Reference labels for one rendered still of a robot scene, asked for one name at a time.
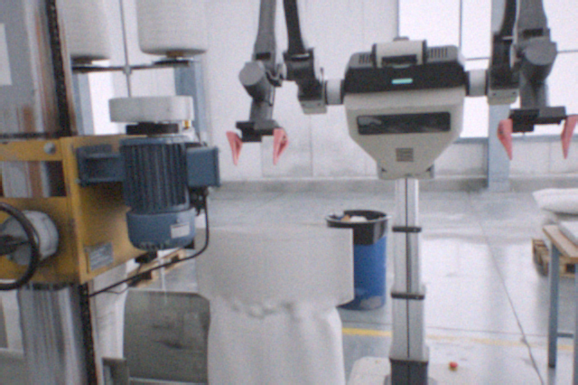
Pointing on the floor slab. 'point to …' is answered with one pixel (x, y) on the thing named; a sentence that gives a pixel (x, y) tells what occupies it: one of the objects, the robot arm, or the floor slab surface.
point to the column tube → (21, 179)
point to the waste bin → (366, 255)
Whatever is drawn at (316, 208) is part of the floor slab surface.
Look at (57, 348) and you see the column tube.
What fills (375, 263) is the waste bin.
